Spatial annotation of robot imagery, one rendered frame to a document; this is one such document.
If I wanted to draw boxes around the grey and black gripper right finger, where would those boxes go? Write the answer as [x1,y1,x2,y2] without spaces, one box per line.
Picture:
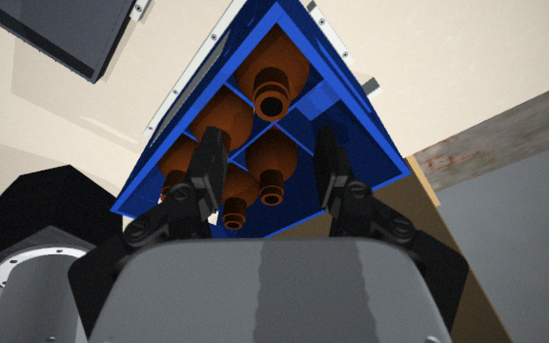
[313,126,469,335]

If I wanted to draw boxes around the orange bottle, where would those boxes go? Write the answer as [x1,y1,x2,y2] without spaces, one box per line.
[234,23,310,121]
[157,132,200,201]
[245,125,298,206]

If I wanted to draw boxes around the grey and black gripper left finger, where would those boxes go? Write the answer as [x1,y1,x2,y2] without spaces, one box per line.
[68,127,228,341]

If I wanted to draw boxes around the brown glass bottle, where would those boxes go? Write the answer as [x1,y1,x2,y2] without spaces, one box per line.
[189,84,254,159]
[221,161,260,230]

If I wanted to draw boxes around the dark blue crate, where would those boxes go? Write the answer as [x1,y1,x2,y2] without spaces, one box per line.
[118,0,411,238]

